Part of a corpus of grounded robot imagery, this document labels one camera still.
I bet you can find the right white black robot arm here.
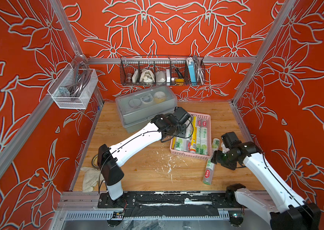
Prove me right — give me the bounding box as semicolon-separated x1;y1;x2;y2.
211;132;321;230

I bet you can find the green capped wrap roll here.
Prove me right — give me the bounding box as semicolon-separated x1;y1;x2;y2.
174;137;185;151

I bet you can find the pink plastic basket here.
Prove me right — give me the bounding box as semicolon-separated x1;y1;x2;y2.
170;112;212;161

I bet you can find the grey lidded storage box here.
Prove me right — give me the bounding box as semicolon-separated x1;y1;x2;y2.
116;86;177;133

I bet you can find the white cloth glove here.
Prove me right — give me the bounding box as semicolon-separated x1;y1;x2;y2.
80;167;103;193

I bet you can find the yellow red wrap roll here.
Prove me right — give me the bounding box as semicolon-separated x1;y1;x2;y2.
172;137;177;149

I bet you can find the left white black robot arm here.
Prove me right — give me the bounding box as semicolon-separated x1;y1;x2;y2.
97;107;193;201

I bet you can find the blue box in wire basket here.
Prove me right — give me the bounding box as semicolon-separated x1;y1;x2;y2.
186;57;197;85

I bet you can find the clear wall bin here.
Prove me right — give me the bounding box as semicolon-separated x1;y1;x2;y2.
48;67;98;110

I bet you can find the black handled screwdriver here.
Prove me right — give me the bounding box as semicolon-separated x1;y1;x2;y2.
168;57;184;79

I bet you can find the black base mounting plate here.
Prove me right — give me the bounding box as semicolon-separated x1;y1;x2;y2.
97;191;242;209

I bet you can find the brown tape roll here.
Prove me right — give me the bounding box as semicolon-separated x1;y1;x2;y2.
91;155;99;170

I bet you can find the black wire wall basket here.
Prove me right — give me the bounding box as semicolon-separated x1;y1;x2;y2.
120;56;206;86

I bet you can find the long white green wrap roll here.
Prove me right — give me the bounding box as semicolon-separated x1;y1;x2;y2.
203;138;220;185

